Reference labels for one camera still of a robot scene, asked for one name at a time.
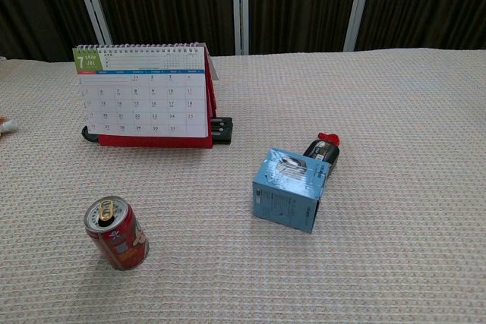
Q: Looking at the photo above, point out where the red spiral desk calendar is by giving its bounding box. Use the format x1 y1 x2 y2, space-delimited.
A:
71 41 219 149

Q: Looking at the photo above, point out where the black stand behind calendar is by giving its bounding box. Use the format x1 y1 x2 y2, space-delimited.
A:
80 115 234 146

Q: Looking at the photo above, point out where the light blue cardboard box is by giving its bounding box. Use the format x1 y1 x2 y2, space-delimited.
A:
251 146 329 234

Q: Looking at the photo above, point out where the dark bottle with red cap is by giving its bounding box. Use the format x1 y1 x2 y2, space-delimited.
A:
302 132 341 178

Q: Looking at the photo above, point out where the dark brown partition panel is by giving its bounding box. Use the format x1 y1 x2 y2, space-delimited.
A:
246 0 361 55
87 0 237 57
355 0 486 52
0 0 100 62

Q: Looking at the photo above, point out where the red drink can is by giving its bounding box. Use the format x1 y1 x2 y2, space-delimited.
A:
84 195 150 272

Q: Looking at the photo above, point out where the beige woven tablecloth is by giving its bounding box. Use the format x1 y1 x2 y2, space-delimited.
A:
0 47 486 324

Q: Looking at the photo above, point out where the small white and orange object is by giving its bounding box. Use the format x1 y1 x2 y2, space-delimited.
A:
0 114 19 134

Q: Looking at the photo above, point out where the white partition frame post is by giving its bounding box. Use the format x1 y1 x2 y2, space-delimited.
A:
342 0 377 52
230 0 251 56
69 0 114 46

